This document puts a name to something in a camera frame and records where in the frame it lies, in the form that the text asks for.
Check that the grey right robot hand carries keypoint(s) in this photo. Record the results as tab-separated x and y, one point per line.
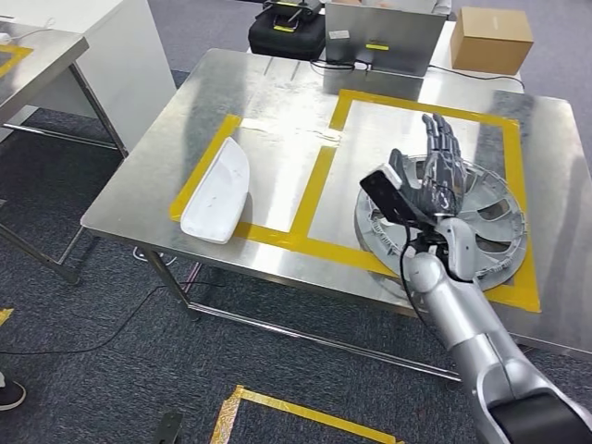
439	184

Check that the grey plastic wheel hubcap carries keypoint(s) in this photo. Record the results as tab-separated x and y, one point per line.
490	228

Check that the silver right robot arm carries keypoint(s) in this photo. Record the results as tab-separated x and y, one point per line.
462	318

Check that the yellow tape on workbench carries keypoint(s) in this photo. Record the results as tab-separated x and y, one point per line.
316	184

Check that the white flat part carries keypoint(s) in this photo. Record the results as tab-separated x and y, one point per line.
217	196

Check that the pale workbench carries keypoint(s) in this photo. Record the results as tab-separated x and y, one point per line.
185	122

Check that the brown cardboard box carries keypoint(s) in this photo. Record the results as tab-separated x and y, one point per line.
490	49

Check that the silver laptop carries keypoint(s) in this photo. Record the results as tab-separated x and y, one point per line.
402	30

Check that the black object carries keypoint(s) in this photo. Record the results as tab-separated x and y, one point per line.
287	43

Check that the yellow floor tape square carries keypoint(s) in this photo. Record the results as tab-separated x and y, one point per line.
300	409
4	315

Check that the white panel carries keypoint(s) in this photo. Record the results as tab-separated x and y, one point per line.
129	73

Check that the stainless steel table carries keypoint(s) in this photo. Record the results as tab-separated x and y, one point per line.
37	61

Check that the yellow tape on steel table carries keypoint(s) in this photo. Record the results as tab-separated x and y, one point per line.
20	50

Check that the white power adapter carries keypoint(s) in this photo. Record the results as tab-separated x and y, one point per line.
4	37

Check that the person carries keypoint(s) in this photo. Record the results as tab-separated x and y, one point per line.
11	395

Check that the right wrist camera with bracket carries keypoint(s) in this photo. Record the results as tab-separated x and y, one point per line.
393	196

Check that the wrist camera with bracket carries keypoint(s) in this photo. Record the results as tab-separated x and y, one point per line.
168	429
393	196

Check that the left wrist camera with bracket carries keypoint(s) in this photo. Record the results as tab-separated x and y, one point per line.
168	429

